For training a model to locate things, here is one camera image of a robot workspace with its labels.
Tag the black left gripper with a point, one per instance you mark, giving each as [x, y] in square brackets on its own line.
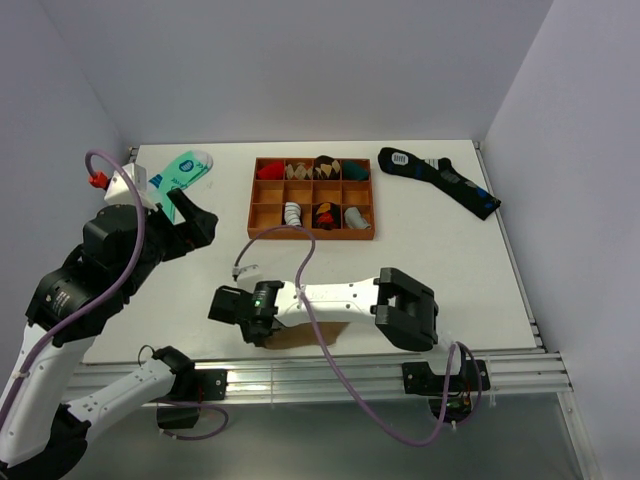
[198, 229]

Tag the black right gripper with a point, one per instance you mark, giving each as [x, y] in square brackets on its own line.
[251, 336]

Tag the tan brown ribbed sock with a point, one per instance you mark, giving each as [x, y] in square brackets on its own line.
[303, 335]

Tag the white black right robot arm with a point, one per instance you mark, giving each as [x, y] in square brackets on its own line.
[389, 310]

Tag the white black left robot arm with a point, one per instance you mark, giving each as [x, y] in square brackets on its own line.
[43, 436]

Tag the mint green patterned sock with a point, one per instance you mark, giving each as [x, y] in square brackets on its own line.
[180, 173]

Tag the white striped rolled sock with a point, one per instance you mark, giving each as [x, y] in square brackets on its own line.
[292, 214]

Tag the beige argyle rolled sock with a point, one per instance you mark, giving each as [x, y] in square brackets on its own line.
[298, 171]

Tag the black red argyle rolled sock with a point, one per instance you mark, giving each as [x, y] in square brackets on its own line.
[326, 216]

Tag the grey rolled sock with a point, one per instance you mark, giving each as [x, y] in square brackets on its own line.
[354, 219]

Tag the orange compartment tray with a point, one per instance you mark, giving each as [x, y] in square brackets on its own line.
[268, 198]

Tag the brown argyle rolled sock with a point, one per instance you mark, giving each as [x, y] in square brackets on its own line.
[326, 168]

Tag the dark teal rolled sock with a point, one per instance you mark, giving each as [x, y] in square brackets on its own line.
[353, 171]

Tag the black blue patterned sock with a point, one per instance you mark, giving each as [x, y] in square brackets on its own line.
[441, 174]

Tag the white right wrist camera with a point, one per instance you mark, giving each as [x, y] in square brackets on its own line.
[247, 274]

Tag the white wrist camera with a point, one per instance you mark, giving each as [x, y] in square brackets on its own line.
[247, 274]
[118, 191]

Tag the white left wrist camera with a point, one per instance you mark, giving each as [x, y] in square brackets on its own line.
[118, 191]

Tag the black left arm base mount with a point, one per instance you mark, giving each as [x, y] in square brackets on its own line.
[201, 386]

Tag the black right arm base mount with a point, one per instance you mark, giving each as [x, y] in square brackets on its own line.
[473, 377]

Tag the aluminium table edge rail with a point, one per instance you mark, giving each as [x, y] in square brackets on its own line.
[419, 230]

